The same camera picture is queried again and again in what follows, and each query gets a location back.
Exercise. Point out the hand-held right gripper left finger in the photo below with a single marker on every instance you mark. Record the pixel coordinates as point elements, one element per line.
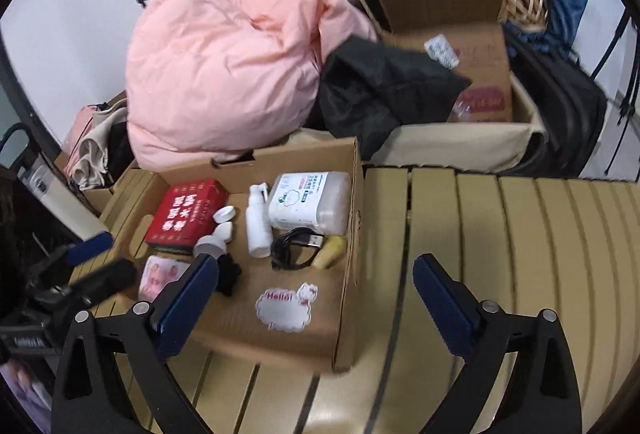
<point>187,304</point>

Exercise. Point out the beige cloth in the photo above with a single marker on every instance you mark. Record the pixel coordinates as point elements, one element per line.
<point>97,149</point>

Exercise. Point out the small cardboard box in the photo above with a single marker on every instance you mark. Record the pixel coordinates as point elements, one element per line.
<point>102,199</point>

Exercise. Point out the pink bag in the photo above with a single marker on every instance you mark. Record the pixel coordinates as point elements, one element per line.
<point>82,124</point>

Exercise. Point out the white round bowl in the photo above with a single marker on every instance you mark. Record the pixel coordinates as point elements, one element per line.
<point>207,246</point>

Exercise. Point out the white spray bottle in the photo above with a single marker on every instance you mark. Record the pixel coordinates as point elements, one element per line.
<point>259,229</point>

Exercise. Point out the large cardboard box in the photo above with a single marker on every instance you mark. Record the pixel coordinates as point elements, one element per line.
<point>480,64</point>

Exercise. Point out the black bag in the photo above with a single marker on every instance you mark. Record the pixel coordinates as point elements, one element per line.
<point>117,146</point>

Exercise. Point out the red green carton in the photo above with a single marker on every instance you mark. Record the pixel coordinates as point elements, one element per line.
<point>185,214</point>

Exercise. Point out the beige storage bin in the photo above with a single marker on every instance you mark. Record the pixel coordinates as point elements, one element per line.
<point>450,144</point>

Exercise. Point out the pink printed card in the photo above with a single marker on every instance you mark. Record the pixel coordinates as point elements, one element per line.
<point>157,276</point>

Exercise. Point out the black jacket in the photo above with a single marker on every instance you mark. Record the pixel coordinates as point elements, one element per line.
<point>380,89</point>

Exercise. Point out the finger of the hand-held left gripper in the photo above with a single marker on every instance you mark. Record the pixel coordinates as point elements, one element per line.
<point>90,247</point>
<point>105,281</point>

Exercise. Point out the black tripod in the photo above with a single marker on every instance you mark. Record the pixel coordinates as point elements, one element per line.
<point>621,26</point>

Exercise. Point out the small white container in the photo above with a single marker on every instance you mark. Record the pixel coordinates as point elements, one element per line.
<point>225,232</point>

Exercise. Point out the white ribbed cap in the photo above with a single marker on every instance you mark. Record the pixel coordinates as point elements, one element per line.
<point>223,214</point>

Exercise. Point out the pink duvet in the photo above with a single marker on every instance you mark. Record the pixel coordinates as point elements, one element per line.
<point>215,64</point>

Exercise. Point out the cream grey container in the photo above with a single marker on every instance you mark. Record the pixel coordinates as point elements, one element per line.
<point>60,199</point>

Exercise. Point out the white wet wipes pack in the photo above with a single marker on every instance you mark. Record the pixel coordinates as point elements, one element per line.
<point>310,201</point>

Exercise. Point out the black cloth pouch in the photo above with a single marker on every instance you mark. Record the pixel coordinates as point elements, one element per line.
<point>229,274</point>

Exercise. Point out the small yellow block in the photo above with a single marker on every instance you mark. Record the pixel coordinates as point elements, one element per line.
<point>330,254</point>

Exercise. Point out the black backpack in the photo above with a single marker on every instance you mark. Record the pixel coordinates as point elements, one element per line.
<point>560,114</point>

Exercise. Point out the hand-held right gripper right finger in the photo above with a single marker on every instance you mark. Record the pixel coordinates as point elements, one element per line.
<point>445,306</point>

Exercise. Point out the silver blister pack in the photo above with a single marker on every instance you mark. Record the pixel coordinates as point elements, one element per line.
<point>441,50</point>

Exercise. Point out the white cloud sticker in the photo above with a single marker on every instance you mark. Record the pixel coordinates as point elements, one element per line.
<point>282,311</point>

